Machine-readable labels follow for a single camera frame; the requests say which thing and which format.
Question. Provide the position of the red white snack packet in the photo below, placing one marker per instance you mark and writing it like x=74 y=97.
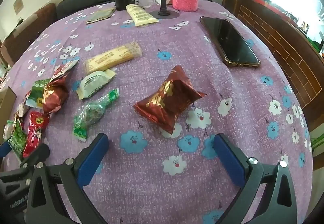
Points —
x=63 y=69

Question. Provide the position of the brown armchair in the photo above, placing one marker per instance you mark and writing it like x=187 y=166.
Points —
x=24 y=34

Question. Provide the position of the green yellow snack packet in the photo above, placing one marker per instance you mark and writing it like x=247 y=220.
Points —
x=35 y=98

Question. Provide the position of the red yellow-label snack bar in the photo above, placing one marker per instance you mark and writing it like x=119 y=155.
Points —
x=37 y=124

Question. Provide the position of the black small container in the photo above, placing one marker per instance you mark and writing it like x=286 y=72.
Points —
x=122 y=4

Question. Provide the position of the yellow cracker packet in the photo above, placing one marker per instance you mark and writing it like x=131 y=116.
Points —
x=112 y=58

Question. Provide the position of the cardboard tray box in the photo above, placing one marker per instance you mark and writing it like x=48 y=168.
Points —
x=7 y=101

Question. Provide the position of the purple floral tablecloth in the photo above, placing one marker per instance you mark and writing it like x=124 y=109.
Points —
x=149 y=175

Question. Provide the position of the black smartphone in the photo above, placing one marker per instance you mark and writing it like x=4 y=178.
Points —
x=232 y=47

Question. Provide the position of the small green snack packet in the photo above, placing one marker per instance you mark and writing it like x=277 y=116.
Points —
x=15 y=135

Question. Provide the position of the dark red gold snack bag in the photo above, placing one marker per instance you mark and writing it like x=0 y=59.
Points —
x=174 y=95

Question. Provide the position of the cream green round snack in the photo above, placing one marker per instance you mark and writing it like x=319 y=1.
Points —
x=93 y=82

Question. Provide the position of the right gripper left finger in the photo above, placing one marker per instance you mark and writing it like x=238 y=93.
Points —
x=45 y=204

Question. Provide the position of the small wall plaque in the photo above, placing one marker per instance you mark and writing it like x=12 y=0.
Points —
x=18 y=6

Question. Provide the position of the clear green candy packet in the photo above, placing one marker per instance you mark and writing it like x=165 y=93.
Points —
x=92 y=113

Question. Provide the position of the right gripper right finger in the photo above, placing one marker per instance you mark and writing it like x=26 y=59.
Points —
x=278 y=202

